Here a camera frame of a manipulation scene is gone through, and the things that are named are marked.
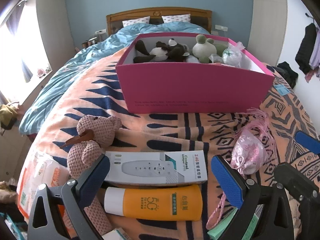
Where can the black and white panda plush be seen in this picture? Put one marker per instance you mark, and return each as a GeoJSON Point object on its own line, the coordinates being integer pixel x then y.
{"type": "Point", "coordinates": [160, 52]}

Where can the orange sunscreen tube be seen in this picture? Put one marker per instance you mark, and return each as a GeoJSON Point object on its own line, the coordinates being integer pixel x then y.
{"type": "Point", "coordinates": [160, 205]}

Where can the mint green box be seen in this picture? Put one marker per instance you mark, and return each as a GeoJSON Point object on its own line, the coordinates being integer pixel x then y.
{"type": "Point", "coordinates": [222, 230]}

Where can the white wall socket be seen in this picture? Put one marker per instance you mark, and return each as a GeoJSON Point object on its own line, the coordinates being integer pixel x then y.
{"type": "Point", "coordinates": [100, 32]}
{"type": "Point", "coordinates": [221, 28]}

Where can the olive cloth bundle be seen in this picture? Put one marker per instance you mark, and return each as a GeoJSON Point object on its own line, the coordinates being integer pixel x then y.
{"type": "Point", "coordinates": [7, 115]}

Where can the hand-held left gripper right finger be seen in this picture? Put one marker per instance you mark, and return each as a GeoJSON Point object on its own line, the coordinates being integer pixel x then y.
{"type": "Point", "coordinates": [227, 180]}

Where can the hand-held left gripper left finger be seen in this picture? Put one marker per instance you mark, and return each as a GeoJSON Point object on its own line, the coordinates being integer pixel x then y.
{"type": "Point", "coordinates": [97, 172]}

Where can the pink knitted bear plush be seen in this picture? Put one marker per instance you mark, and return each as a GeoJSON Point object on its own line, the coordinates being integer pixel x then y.
{"type": "Point", "coordinates": [97, 130]}

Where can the small white box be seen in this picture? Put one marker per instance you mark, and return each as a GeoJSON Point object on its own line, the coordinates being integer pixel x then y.
{"type": "Point", "coordinates": [117, 235]}

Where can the clear plastic bag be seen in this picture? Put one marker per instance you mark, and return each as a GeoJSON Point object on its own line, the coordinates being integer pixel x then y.
{"type": "Point", "coordinates": [232, 55]}

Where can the dark clothes pile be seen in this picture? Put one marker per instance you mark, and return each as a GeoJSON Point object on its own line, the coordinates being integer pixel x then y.
{"type": "Point", "coordinates": [287, 73]}

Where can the pink cardboard box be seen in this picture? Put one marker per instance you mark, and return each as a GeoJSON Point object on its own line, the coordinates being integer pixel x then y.
{"type": "Point", "coordinates": [187, 87]}

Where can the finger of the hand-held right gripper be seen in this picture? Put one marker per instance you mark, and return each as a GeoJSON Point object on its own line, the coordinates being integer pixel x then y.
{"type": "Point", "coordinates": [307, 142]}
{"type": "Point", "coordinates": [295, 180]}

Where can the orange patterned blanket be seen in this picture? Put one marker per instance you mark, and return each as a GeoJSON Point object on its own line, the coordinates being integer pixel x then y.
{"type": "Point", "coordinates": [175, 130]}

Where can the pink tasselled gift bag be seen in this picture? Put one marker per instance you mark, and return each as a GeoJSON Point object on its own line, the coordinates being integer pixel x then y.
{"type": "Point", "coordinates": [247, 150]}

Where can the grey window curtain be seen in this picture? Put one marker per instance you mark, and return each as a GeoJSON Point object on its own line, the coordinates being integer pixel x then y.
{"type": "Point", "coordinates": [11, 27]}

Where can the green frog plush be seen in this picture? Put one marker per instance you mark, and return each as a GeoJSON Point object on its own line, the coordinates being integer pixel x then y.
{"type": "Point", "coordinates": [201, 50]}

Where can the teal bag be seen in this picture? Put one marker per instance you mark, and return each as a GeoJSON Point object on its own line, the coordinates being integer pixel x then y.
{"type": "Point", "coordinates": [6, 223]}

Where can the bedside jars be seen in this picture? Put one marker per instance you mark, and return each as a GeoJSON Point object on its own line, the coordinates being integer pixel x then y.
{"type": "Point", "coordinates": [90, 42]}

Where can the wall coat hooks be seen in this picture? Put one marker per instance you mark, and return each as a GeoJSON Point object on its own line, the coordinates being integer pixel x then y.
{"type": "Point", "coordinates": [310, 17]}

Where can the white remote control box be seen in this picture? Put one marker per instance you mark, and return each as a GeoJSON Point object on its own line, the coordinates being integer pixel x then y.
{"type": "Point", "coordinates": [155, 167]}

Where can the blue paper tag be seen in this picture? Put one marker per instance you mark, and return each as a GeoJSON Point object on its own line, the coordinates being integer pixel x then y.
{"type": "Point", "coordinates": [280, 89]}

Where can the white patterned pillow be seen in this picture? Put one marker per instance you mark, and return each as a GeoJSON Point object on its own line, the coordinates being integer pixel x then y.
{"type": "Point", "coordinates": [176, 18]}
{"type": "Point", "coordinates": [136, 22]}

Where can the white and orange tissue pack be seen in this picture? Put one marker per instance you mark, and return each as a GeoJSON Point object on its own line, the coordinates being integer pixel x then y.
{"type": "Point", "coordinates": [37, 172]}

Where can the wooden headboard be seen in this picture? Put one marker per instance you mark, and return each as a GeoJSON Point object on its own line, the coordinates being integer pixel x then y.
{"type": "Point", "coordinates": [160, 12]}

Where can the black hanging garment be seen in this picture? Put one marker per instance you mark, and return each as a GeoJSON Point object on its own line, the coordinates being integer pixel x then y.
{"type": "Point", "coordinates": [305, 47]}

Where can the pink windowsill item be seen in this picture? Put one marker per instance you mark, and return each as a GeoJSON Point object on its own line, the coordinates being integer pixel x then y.
{"type": "Point", "coordinates": [43, 72]}

